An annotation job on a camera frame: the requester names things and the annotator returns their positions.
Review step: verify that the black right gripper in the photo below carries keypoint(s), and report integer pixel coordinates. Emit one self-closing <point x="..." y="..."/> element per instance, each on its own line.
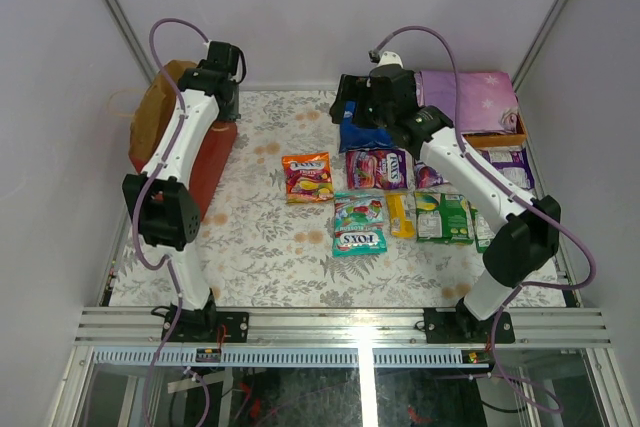
<point x="352" y="88"/>

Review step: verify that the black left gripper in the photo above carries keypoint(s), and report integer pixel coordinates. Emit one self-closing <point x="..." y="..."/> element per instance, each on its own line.
<point x="229" y="104"/>

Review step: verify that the blue Doritos chip bag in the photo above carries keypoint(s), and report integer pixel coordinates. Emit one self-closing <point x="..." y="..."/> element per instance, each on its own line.
<point x="353" y="137"/>

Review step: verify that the purple Fox's berries candy bag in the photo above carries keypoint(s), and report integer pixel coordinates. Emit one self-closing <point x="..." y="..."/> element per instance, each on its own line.
<point x="383" y="169"/>

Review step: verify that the red brown paper bag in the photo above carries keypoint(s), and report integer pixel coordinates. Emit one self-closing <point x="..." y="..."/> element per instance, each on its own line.
<point x="151" y="124"/>

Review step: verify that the orange Fox's fruits candy bag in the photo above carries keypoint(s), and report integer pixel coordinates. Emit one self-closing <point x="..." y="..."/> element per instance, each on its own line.
<point x="308" y="178"/>

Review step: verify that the purple snack packet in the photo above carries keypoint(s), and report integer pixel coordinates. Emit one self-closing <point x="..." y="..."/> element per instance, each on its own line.
<point x="513" y="164"/>
<point x="427" y="177"/>

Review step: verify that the yellow snack packet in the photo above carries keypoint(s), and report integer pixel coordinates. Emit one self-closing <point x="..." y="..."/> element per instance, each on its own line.
<point x="401" y="224"/>

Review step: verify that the teal Fox's candy bag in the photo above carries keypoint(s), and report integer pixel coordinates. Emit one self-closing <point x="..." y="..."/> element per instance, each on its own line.
<point x="358" y="224"/>

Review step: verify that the small green yellow candy packet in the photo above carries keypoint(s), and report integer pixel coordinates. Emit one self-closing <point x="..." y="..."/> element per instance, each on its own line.
<point x="443" y="218"/>

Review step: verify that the green snack packet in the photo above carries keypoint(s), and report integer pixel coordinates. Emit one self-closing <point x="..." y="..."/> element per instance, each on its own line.
<point x="483" y="233"/>

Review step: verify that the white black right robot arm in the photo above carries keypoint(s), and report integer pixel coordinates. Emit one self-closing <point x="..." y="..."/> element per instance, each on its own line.
<point x="526" y="234"/>

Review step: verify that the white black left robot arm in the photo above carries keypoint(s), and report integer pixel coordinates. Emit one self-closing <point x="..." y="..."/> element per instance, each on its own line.
<point x="167" y="199"/>

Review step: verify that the purple snowflake cloth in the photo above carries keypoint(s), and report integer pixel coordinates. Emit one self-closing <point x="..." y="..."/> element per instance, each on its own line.
<point x="487" y="101"/>

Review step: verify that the orange wooden tray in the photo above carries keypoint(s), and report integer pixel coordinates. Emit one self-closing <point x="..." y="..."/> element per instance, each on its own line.
<point x="496" y="140"/>

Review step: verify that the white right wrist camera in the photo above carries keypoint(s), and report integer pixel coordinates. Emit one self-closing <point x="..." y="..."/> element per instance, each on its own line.
<point x="384" y="58"/>

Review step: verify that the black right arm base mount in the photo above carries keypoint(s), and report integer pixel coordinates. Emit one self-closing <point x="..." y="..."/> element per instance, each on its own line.
<point x="457" y="326"/>

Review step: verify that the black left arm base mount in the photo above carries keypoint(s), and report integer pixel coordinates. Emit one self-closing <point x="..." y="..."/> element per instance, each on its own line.
<point x="220" y="328"/>

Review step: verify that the aluminium front rail frame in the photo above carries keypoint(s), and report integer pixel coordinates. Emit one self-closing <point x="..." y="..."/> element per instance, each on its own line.
<point x="296" y="337"/>

